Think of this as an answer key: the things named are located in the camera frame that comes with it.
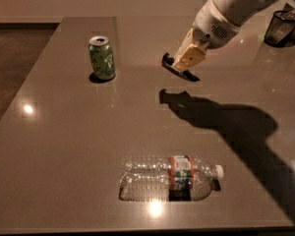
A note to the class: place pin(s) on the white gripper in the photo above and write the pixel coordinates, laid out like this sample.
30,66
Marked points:
210,27

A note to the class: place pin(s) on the black mesh cup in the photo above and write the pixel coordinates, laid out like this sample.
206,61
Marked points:
280,28

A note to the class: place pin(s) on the clear plastic water bottle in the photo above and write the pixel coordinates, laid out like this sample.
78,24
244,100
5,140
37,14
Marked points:
168,178

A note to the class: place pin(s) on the black chocolate rxbar wrapper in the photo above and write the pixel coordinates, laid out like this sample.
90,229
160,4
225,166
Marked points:
167,63

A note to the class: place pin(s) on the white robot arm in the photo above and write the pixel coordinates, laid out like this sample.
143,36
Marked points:
238,12

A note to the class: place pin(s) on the green soda can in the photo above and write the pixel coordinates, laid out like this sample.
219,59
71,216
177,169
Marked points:
101,57

